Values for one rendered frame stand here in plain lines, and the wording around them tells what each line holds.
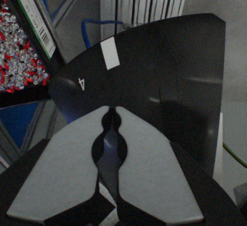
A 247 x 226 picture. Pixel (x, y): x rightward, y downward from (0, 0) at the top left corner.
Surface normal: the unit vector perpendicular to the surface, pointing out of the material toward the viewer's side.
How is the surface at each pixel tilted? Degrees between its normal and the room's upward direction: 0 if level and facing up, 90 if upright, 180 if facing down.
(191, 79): 53
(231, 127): 90
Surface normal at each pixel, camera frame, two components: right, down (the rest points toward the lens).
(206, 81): -0.38, -0.04
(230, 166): 0.06, -0.70
